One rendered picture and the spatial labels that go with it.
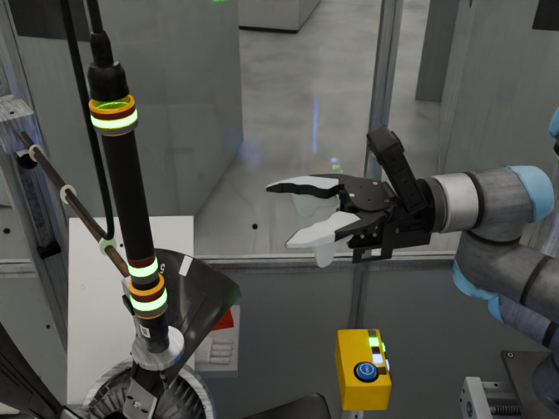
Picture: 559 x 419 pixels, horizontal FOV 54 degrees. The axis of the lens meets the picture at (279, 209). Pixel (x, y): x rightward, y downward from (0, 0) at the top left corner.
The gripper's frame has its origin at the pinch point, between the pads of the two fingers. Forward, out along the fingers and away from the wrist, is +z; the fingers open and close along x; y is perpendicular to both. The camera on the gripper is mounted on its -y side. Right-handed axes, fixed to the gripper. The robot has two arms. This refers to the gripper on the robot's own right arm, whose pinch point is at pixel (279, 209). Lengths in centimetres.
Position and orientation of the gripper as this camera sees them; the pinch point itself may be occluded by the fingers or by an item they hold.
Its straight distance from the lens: 65.4
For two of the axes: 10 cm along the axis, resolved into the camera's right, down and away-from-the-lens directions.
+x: -2.0, -5.7, 8.0
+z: -9.8, 1.2, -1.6
